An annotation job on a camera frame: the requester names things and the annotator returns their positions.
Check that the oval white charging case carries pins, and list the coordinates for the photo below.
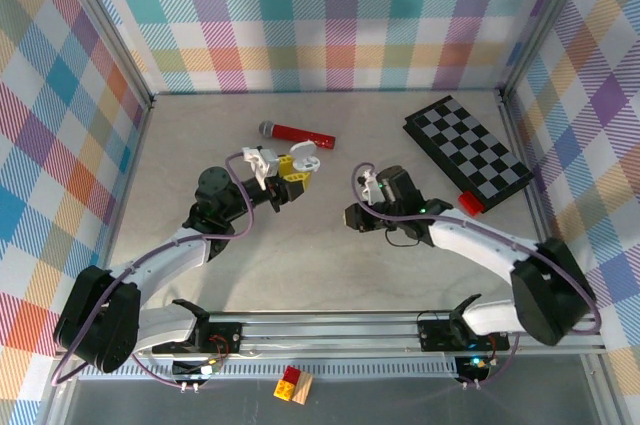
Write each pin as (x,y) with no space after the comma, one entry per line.
(302,150)

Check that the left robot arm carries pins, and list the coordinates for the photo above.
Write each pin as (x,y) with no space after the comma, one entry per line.
(160,265)

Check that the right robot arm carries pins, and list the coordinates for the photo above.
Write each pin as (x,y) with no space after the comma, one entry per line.
(475,240)

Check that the red toy microphone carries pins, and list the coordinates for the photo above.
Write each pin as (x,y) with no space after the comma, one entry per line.
(290,132)

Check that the red rectangular block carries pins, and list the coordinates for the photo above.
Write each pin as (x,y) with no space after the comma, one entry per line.
(471,203)

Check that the black grey chessboard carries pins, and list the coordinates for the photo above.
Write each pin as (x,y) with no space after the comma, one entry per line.
(465,145)

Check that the slotted vent strip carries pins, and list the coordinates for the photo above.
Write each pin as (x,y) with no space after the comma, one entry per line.
(350,371)

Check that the left controller board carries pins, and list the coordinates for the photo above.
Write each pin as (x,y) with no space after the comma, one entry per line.
(190,370)

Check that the controller board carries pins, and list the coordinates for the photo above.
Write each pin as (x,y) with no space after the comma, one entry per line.
(190,370)
(472,370)

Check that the red yellow toy brick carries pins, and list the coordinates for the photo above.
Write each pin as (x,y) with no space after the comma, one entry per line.
(289,377)

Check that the wooden block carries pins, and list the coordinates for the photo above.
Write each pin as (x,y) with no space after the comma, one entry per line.
(304,390)

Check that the right controller board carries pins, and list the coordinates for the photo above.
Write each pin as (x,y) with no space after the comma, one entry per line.
(472,370)

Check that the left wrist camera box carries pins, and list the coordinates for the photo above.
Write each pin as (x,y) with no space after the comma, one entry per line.
(260,165)

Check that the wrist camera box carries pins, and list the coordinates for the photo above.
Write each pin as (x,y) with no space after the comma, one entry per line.
(370,187)
(260,165)

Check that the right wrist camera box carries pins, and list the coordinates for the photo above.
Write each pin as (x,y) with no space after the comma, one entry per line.
(370,187)

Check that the aluminium front rail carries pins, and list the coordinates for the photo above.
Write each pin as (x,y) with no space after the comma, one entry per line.
(325,335)

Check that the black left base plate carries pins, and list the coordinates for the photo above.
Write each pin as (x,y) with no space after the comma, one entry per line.
(225,332)

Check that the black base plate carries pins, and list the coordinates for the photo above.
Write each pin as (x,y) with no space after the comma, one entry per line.
(435,335)
(225,332)

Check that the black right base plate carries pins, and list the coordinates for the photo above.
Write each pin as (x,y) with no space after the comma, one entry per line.
(435,335)

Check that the aluminium frame post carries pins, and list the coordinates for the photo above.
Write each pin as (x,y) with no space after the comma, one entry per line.
(111,30)
(539,20)

